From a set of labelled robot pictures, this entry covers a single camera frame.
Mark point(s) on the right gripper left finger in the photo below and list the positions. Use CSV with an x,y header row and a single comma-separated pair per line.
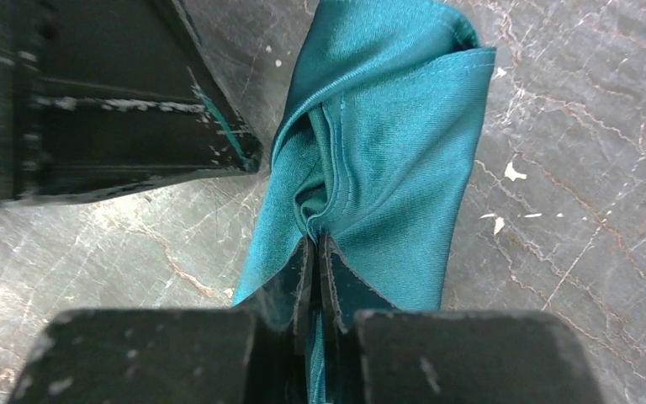
x,y
255,352

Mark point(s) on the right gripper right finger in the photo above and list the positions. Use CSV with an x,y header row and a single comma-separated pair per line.
x,y
377,353

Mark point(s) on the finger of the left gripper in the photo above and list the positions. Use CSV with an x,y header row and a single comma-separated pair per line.
x,y
100,99

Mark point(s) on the teal cloth napkin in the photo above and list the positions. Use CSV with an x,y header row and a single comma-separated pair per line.
x,y
376,144

